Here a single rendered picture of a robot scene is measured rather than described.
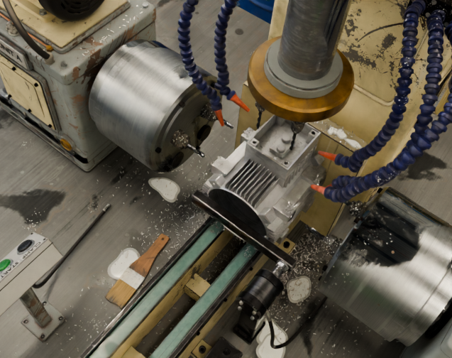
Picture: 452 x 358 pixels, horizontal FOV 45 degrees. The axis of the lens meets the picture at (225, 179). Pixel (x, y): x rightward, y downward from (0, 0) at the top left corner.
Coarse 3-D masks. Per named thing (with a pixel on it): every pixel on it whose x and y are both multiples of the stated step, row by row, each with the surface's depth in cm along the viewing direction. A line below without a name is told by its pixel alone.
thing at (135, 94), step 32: (128, 64) 112; (160, 64) 113; (96, 96) 116; (128, 96) 111; (160, 96) 109; (192, 96) 112; (128, 128) 112; (160, 128) 109; (192, 128) 121; (160, 160) 117
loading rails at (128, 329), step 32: (192, 256) 116; (256, 256) 116; (160, 288) 112; (192, 288) 120; (224, 288) 113; (128, 320) 108; (192, 320) 109; (96, 352) 104; (128, 352) 112; (160, 352) 105; (192, 352) 115
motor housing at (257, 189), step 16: (240, 160) 113; (224, 176) 110; (240, 176) 107; (256, 176) 106; (208, 192) 112; (224, 192) 118; (240, 192) 105; (256, 192) 106; (272, 192) 107; (288, 192) 109; (304, 192) 110; (224, 208) 119; (240, 208) 120; (256, 208) 105; (272, 208) 107; (256, 224) 118; (272, 224) 107; (288, 224) 111; (240, 240) 118; (272, 240) 109
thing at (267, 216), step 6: (312, 156) 112; (318, 156) 112; (312, 162) 113; (318, 162) 112; (216, 174) 109; (210, 180) 108; (216, 180) 107; (222, 180) 108; (216, 186) 108; (264, 210) 104; (270, 210) 104; (264, 216) 103; (270, 216) 104; (264, 222) 105; (270, 222) 104
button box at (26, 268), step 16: (32, 240) 100; (48, 240) 98; (16, 256) 98; (32, 256) 97; (48, 256) 99; (0, 272) 95; (16, 272) 95; (32, 272) 97; (0, 288) 93; (16, 288) 95; (0, 304) 94
